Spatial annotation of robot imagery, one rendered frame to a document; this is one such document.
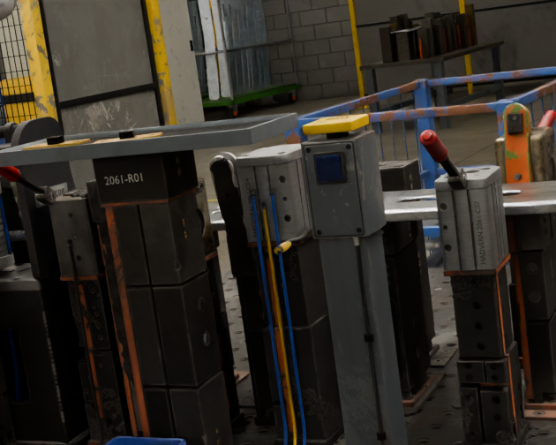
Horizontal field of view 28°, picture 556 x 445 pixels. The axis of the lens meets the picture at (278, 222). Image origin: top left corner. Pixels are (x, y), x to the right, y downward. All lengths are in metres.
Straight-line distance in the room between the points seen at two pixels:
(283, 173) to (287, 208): 0.05
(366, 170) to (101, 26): 3.96
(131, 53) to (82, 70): 0.39
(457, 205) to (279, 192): 0.24
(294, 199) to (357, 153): 0.23
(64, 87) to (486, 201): 3.67
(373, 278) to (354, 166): 0.13
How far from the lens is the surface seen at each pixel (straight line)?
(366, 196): 1.25
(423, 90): 4.74
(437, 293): 2.25
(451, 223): 1.38
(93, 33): 5.10
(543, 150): 1.70
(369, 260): 1.26
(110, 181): 1.37
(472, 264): 1.39
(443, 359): 1.83
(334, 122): 1.24
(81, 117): 4.97
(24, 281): 1.63
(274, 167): 1.44
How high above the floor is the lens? 1.28
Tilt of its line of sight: 10 degrees down
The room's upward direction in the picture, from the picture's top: 8 degrees counter-clockwise
